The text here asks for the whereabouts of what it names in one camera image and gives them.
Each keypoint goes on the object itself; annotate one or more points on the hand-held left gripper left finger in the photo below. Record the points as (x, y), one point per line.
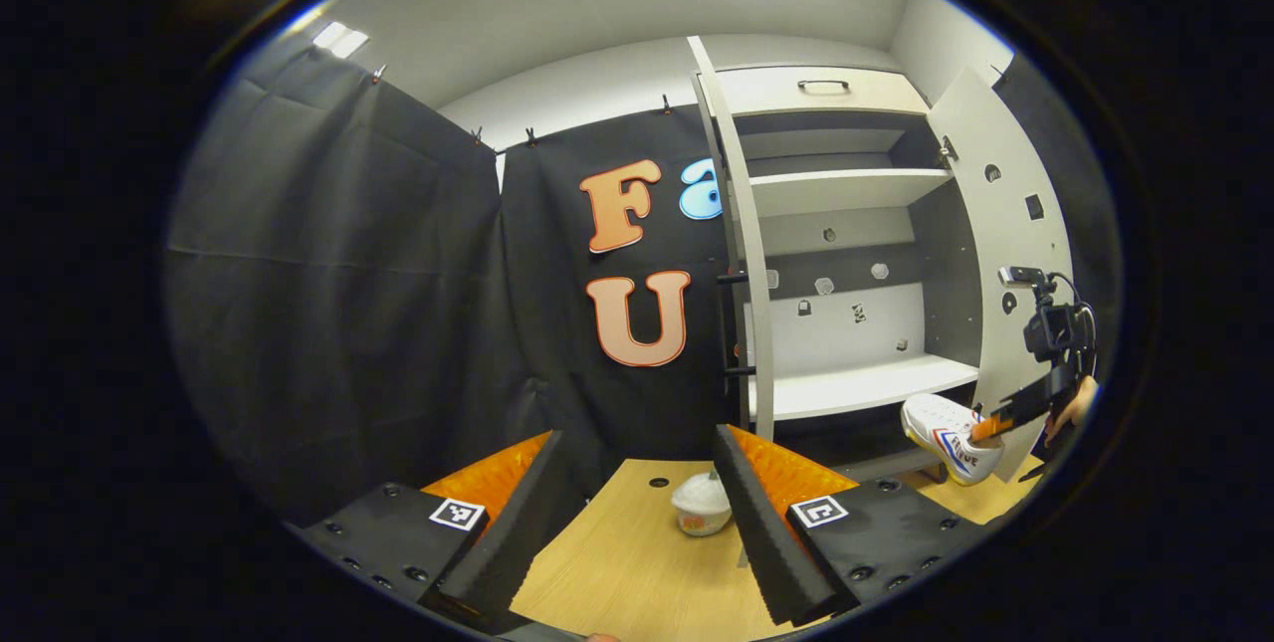
(513, 533)

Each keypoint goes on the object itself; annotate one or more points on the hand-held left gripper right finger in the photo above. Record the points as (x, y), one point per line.
(761, 533)

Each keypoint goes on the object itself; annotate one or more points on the small ceiling light panel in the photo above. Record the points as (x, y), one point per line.
(340, 39)

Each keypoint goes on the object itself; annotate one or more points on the white shoe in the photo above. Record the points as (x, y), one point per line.
(941, 423)

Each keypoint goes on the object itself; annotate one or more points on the white shoe cabinet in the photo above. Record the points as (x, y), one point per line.
(856, 385)

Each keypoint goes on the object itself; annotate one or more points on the white lidded food cup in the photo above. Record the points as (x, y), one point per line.
(697, 508)

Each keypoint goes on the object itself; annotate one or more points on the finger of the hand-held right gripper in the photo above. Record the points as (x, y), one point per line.
(1025, 403)

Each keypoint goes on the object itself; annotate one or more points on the black backdrop cloth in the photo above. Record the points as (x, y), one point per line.
(348, 323)

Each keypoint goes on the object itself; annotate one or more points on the white shoe cabinet door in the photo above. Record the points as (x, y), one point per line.
(748, 224)
(1025, 244)

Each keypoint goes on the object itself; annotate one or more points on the white cabinet drawer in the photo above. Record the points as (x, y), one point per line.
(766, 90)

